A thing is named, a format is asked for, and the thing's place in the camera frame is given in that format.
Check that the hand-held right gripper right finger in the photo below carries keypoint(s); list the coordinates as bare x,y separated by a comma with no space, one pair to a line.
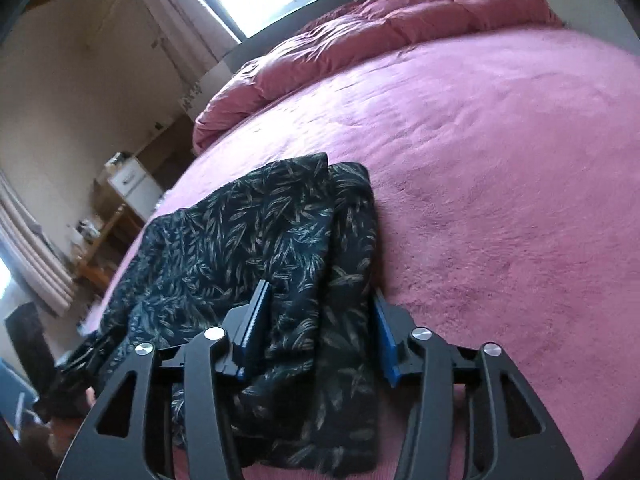
386,345

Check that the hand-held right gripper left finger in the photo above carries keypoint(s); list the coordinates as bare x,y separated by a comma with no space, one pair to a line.
252,332

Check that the black leaf print pants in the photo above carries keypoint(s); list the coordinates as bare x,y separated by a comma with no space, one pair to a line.
225,240

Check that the dark box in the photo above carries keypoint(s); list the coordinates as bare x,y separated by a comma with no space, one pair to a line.
27,340

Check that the striped pink curtain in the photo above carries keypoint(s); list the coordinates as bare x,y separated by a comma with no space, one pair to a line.
40,270

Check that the wooden desk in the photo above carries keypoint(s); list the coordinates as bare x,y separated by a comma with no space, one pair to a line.
107,230

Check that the pink bed blanket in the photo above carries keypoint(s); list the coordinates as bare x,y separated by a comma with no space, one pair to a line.
475,185

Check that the white front wooden cabinet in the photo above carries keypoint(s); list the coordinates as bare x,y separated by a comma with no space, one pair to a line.
132,182

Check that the leaf print cardboard box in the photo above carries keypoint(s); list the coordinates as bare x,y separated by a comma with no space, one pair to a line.
192,95

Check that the dark pink duvet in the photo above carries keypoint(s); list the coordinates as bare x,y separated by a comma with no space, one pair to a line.
350,35

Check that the pale floral curtain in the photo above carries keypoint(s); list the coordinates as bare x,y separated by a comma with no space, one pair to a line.
170,20

